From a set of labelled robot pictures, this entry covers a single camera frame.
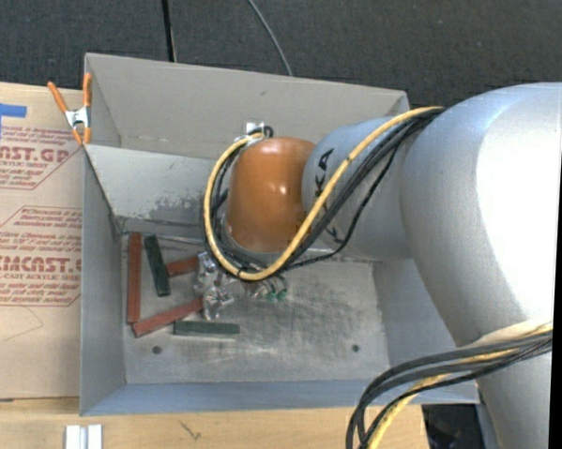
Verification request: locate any grey metal bin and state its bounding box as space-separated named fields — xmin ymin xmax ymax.
xmin=65 ymin=52 xmax=497 ymax=439

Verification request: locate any dark green flat block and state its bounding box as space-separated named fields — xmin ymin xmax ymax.
xmin=172 ymin=320 xmax=241 ymax=339
xmin=140 ymin=233 xmax=175 ymax=299

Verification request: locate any brown cardboard board red print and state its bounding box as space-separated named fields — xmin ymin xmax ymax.
xmin=0 ymin=81 xmax=99 ymax=410

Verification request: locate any red-brown flat block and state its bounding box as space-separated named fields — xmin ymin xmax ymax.
xmin=130 ymin=293 xmax=206 ymax=342
xmin=124 ymin=231 xmax=146 ymax=326
xmin=164 ymin=254 xmax=202 ymax=279

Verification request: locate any black cylinder on white bracket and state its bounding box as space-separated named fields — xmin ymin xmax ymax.
xmin=244 ymin=119 xmax=275 ymax=142

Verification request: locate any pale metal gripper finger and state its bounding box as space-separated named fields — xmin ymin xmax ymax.
xmin=200 ymin=283 xmax=236 ymax=323
xmin=192 ymin=250 xmax=221 ymax=295

